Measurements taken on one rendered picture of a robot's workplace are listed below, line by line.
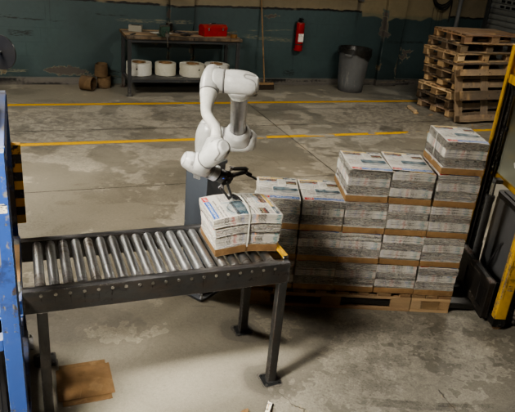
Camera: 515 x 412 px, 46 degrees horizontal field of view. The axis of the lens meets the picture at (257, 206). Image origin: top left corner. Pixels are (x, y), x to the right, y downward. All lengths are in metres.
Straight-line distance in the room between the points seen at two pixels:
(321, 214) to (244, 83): 1.13
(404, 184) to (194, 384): 1.83
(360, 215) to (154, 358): 1.61
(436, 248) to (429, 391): 1.01
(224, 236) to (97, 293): 0.70
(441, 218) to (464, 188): 0.25
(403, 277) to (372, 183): 0.76
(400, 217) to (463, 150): 0.60
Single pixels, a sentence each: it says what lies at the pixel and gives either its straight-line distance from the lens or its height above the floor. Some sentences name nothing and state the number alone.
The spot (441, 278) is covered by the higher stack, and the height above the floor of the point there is 0.29.
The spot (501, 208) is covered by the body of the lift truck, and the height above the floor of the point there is 0.68.
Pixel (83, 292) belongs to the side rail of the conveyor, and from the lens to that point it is 2.98.
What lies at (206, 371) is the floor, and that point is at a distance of 3.70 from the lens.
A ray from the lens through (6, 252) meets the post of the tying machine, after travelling 2.63.
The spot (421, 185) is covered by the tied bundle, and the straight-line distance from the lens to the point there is 4.08.
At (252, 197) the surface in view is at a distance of 3.37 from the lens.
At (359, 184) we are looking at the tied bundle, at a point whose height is 0.96.
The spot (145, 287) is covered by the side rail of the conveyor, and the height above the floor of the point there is 0.76.
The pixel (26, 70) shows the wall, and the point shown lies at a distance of 10.09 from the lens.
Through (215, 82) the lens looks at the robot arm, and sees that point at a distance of 3.36.
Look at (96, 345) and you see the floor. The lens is 3.91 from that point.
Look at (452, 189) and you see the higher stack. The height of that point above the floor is 0.97.
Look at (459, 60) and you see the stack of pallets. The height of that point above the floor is 0.90.
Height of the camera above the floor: 2.36
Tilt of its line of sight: 24 degrees down
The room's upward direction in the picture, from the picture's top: 5 degrees clockwise
